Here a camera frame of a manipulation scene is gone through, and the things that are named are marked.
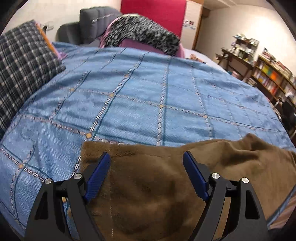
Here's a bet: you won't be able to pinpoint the dark wooden side table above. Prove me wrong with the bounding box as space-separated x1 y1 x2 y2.
215 48 253 80

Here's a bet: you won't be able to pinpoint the dark plaid pillow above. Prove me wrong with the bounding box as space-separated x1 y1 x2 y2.
1 20 66 136

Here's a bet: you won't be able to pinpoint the wooden bookshelf with books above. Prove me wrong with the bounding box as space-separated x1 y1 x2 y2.
251 49 295 105

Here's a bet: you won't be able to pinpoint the pink blanket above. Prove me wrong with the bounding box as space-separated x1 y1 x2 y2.
99 17 186 58

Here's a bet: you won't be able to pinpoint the leopard print blanket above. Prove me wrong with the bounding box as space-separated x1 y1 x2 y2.
104 14 181 57

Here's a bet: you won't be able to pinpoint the red wall panel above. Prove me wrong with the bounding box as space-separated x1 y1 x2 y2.
120 0 186 37

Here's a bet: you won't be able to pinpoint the black office chair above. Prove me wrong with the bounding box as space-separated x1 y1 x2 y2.
273 97 295 136

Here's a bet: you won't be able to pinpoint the grey padded headboard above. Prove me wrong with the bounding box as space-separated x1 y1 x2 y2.
57 6 122 47

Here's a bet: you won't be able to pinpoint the wall power socket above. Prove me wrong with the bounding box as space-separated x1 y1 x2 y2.
40 21 54 32

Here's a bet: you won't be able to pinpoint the blue patterned bedspread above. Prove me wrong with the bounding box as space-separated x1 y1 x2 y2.
1 43 295 238

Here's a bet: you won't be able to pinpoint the brown fleece pants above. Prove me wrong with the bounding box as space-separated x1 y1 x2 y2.
80 133 295 240

